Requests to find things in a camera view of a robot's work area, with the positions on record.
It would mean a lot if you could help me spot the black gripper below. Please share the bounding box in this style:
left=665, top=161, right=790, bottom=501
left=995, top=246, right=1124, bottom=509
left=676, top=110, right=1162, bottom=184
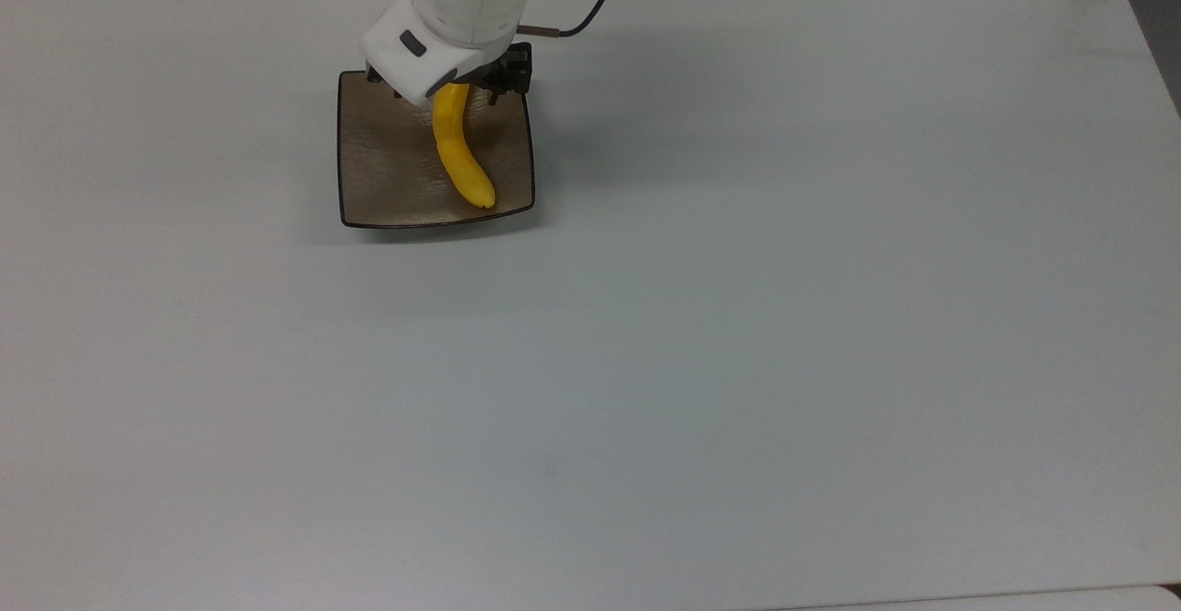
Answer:
left=471, top=42, right=534, bottom=107

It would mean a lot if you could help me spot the yellow banana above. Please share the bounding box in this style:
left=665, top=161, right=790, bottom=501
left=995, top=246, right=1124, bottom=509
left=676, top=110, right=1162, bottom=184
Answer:
left=432, top=82, right=497, bottom=211

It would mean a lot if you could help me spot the brown square ceramic plate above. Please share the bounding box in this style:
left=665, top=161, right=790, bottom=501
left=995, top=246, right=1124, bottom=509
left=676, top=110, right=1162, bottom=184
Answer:
left=336, top=68, right=537, bottom=230

